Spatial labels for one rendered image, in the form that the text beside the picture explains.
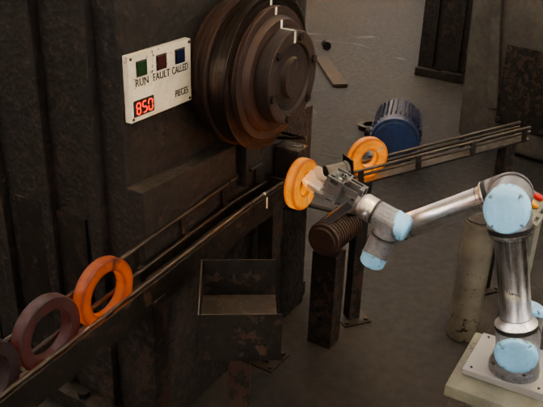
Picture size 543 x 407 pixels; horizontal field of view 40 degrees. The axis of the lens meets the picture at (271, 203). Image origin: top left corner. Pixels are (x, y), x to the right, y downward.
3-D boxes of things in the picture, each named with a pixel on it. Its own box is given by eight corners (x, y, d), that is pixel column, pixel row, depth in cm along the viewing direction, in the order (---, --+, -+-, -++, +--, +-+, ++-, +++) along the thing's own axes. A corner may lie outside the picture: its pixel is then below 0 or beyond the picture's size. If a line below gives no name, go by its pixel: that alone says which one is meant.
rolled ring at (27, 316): (74, 282, 176) (64, 278, 177) (13, 325, 162) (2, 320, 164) (85, 341, 185) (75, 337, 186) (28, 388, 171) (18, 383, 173)
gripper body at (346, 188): (337, 165, 217) (372, 185, 213) (329, 190, 222) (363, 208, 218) (325, 174, 212) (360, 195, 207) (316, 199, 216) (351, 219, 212)
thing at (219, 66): (205, 165, 218) (204, 2, 198) (287, 121, 255) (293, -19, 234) (224, 169, 215) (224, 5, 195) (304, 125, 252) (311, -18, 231)
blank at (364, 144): (359, 182, 279) (364, 186, 277) (339, 155, 271) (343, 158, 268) (389, 155, 280) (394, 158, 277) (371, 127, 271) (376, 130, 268)
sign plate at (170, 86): (125, 122, 197) (121, 55, 189) (186, 98, 217) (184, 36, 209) (132, 124, 195) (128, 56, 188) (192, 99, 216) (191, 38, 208)
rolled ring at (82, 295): (72, 297, 175) (61, 293, 177) (97, 343, 188) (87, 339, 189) (120, 244, 186) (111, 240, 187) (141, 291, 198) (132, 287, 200)
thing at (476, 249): (442, 336, 294) (460, 219, 271) (452, 321, 303) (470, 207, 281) (471, 346, 288) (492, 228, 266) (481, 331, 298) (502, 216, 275)
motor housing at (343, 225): (299, 343, 287) (306, 220, 264) (326, 316, 304) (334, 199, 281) (329, 355, 281) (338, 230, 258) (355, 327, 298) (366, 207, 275)
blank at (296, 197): (281, 171, 213) (291, 174, 212) (308, 148, 224) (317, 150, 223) (284, 216, 221) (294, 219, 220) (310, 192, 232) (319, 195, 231)
